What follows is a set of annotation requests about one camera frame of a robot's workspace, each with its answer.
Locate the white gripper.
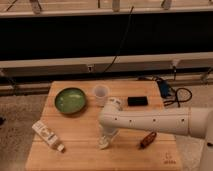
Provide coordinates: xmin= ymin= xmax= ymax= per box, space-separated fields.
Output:
xmin=99 ymin=125 xmax=118 ymax=143

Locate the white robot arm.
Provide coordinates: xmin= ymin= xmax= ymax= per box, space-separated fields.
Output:
xmin=98 ymin=97 xmax=213 ymax=171

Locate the black rectangular block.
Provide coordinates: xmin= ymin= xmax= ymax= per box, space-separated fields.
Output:
xmin=127 ymin=96 xmax=148 ymax=106

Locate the brown small bottle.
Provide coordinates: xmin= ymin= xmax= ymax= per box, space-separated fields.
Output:
xmin=140 ymin=132 xmax=157 ymax=149

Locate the clear plastic cup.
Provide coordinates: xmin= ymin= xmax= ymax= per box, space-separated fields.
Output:
xmin=93 ymin=85 xmax=109 ymax=107

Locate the green bowl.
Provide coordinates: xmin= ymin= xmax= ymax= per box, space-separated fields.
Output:
xmin=54 ymin=87 xmax=86 ymax=115

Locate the white carton bottle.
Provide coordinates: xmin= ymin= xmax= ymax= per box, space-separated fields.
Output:
xmin=32 ymin=121 xmax=65 ymax=152

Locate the blue power adapter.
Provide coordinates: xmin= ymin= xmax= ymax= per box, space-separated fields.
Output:
xmin=157 ymin=80 xmax=170 ymax=98

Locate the black coiled cable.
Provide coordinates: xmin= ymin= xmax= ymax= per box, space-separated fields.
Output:
xmin=163 ymin=87 xmax=193 ymax=108

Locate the black hanging cable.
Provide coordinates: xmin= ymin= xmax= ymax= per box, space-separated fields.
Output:
xmin=102 ymin=5 xmax=135 ymax=74

